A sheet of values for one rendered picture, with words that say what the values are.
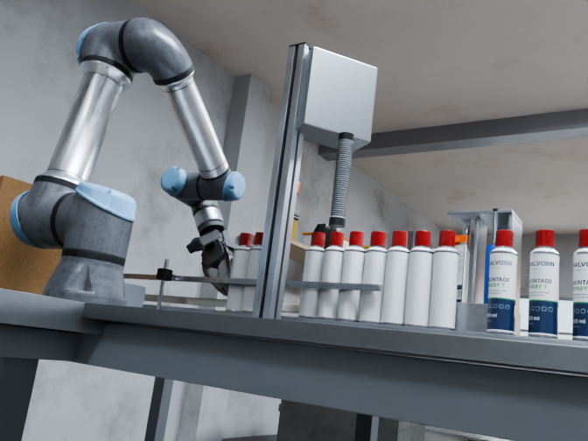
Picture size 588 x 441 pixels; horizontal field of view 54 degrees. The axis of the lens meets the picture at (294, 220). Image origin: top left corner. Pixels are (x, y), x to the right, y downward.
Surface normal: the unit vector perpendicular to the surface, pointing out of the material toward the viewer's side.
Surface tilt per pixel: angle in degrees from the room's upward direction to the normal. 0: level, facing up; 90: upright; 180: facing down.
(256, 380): 90
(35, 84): 90
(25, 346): 90
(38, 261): 90
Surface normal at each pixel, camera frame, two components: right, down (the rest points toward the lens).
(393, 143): -0.54, -0.25
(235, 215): 0.83, -0.02
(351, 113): 0.39, -0.16
